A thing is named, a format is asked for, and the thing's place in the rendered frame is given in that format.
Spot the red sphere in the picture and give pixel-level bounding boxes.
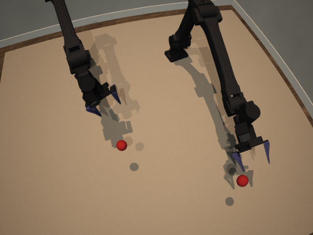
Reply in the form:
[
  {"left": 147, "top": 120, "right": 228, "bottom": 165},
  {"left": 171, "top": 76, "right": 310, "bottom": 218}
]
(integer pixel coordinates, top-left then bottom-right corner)
[
  {"left": 116, "top": 140, "right": 127, "bottom": 151},
  {"left": 236, "top": 175, "right": 248, "bottom": 187}
]

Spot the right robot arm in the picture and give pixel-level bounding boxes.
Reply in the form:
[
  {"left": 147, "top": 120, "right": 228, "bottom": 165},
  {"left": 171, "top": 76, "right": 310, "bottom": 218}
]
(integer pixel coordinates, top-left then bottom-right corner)
[{"left": 45, "top": 0, "right": 103, "bottom": 107}]

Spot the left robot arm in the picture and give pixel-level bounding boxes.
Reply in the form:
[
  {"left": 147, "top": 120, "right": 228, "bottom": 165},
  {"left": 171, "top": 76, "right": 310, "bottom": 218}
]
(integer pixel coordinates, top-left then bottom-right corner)
[{"left": 164, "top": 0, "right": 261, "bottom": 144}]

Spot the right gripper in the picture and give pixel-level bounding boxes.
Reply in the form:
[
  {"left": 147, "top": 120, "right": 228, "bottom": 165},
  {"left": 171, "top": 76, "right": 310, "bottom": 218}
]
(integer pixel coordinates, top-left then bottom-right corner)
[{"left": 85, "top": 82, "right": 121, "bottom": 117}]

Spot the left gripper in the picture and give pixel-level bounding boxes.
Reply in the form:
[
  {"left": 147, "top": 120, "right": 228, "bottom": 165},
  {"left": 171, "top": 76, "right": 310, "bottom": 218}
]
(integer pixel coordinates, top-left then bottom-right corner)
[{"left": 232, "top": 136, "right": 270, "bottom": 172}]

